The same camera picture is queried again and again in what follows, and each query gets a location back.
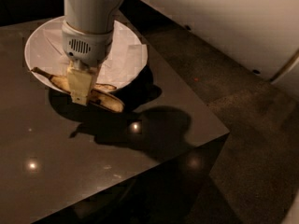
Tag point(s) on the spotted banana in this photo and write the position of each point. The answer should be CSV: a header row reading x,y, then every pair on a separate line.
x,y
98,97
100,86

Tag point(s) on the white bowl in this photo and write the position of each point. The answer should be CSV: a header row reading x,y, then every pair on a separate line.
x,y
127,66

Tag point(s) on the white paper liner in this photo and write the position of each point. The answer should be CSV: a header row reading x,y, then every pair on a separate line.
x,y
124,56

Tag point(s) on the dark cabinet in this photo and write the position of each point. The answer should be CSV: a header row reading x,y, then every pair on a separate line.
x,y
17,11

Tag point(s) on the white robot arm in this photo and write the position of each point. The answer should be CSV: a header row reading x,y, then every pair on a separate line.
x,y
241,58

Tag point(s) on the white gripper with vent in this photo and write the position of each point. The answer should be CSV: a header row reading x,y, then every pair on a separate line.
x,y
85,47

